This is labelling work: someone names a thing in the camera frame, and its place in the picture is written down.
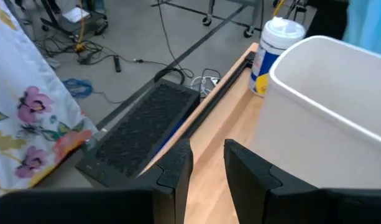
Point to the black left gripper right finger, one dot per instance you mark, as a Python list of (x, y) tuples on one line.
[(249, 180)]

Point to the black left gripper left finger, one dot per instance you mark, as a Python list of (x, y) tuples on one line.
[(174, 180)]

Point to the white plastic trash bin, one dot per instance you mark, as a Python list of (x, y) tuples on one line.
[(327, 109)]

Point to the light blue bin liner bag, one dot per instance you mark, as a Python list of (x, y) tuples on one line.
[(369, 25)]

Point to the black rubber floor mat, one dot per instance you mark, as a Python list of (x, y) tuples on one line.
[(143, 130)]

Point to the Lysol wipes canister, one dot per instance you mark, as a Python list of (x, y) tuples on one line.
[(271, 56)]

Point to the black handheld device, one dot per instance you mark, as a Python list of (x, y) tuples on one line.
[(117, 63)]

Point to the black caster wheel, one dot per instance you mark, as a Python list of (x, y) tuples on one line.
[(248, 31), (206, 20)]

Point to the floral print curtain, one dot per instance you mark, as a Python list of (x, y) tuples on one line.
[(25, 109)]

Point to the black floor stand base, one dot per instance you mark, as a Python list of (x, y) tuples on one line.
[(75, 23)]

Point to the white paper sheet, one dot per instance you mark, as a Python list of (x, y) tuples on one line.
[(76, 14)]

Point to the gray metal cart frame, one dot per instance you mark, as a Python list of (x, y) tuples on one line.
[(227, 12)]

